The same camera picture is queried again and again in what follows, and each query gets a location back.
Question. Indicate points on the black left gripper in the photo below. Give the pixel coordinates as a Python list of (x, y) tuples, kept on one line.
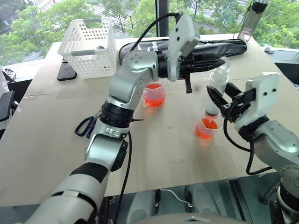
[(188, 66)]

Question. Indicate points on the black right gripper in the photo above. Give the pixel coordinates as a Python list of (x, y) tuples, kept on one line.
[(243, 105)]

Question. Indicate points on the clear plastic bottle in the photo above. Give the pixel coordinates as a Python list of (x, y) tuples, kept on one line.
[(219, 79)]

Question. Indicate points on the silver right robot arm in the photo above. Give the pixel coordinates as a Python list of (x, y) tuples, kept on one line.
[(275, 137)]

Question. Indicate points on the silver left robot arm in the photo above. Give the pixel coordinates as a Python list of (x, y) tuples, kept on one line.
[(123, 84)]

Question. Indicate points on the small clear cup orange liquid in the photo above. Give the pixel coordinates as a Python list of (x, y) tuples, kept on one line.
[(206, 131)]

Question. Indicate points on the clear water bottle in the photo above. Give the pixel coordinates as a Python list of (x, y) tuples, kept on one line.
[(252, 21)]

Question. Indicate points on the beaker with orange liquid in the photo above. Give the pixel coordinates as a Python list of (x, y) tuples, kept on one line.
[(154, 98)]

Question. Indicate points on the long black zipper bag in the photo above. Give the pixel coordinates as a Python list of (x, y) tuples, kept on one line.
[(217, 49)]

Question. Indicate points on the white perforated plastic basket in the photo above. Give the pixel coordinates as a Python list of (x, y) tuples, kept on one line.
[(91, 63)]

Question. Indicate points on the black chair armrest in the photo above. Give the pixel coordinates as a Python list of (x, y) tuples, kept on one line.
[(7, 105)]

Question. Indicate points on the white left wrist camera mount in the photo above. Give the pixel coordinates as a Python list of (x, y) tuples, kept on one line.
[(182, 42)]

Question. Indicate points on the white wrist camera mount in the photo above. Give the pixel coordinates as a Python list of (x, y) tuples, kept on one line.
[(182, 42), (266, 91)]

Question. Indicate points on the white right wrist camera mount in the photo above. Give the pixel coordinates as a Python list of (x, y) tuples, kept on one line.
[(266, 91)]

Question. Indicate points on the dark window frame post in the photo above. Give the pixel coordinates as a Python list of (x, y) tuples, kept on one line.
[(161, 14)]

